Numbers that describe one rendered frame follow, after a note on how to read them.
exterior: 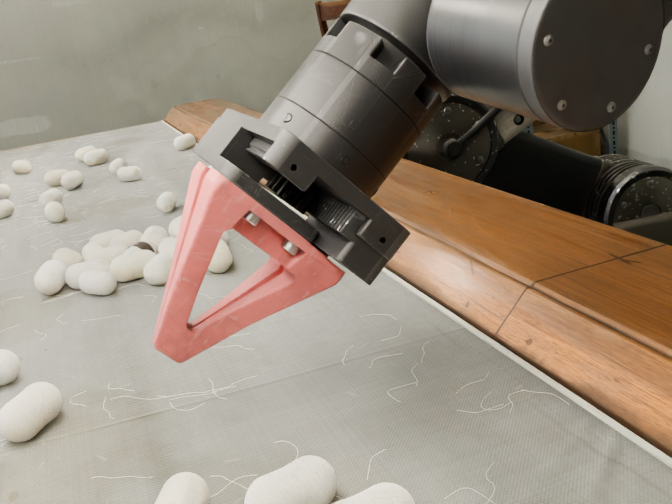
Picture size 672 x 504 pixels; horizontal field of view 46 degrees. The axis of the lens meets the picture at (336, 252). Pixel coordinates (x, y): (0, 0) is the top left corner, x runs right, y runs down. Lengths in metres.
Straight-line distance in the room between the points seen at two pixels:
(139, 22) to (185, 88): 0.48
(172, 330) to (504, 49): 0.17
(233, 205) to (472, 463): 0.14
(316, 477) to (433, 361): 0.13
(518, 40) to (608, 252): 0.22
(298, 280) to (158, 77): 4.86
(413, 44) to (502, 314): 0.16
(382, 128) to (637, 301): 0.15
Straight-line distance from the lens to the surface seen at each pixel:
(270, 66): 5.33
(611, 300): 0.39
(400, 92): 0.31
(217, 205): 0.30
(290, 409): 0.37
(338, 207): 0.30
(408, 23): 0.32
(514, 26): 0.26
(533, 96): 0.26
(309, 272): 0.32
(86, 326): 0.54
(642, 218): 1.09
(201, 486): 0.31
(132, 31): 5.14
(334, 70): 0.31
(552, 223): 0.51
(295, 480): 0.29
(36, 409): 0.40
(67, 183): 1.02
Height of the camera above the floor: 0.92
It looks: 18 degrees down
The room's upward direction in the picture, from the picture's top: 9 degrees counter-clockwise
